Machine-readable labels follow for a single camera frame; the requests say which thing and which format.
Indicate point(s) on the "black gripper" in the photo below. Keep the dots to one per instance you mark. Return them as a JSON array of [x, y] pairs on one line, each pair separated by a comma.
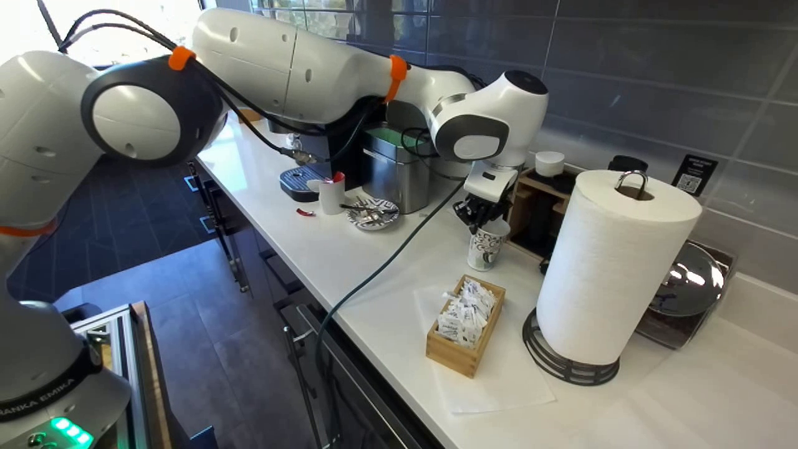
[[485, 195]]

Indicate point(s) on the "patterned paper cup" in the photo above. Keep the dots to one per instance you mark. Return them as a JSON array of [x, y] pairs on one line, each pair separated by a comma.
[[486, 242]]

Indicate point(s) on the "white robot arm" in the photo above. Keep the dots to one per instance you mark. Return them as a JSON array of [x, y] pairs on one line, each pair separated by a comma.
[[115, 86]]

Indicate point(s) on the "white cup with red packets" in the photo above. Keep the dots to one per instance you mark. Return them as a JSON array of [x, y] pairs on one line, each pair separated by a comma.
[[332, 192]]

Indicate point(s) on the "wooden condiment organizer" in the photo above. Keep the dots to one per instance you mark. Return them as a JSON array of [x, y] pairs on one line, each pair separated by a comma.
[[538, 210]]

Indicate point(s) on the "white lidded jar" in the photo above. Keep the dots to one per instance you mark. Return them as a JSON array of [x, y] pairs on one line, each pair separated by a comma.
[[550, 162]]

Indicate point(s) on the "stainless steel bin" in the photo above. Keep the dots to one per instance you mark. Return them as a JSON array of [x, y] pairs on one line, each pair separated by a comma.
[[399, 167]]

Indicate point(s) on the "patterned paper plate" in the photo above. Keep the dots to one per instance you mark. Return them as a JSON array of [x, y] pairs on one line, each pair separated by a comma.
[[373, 216]]

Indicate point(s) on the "wooden sugar packet box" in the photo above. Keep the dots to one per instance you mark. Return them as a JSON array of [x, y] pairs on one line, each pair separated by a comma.
[[465, 326]]

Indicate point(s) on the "white paper towel roll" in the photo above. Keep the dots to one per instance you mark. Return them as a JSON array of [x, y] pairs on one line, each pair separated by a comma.
[[614, 248]]

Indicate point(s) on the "black coffee machine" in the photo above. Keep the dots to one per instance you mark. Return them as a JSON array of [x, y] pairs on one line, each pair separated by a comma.
[[339, 147]]

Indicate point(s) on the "red packet on counter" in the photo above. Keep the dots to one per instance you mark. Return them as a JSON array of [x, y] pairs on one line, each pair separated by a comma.
[[304, 212]]

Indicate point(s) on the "black paper towel holder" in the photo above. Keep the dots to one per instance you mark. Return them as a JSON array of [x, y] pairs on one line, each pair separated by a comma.
[[563, 367]]

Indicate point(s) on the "small black sign card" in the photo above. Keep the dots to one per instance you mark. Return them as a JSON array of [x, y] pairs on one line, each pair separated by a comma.
[[693, 172]]

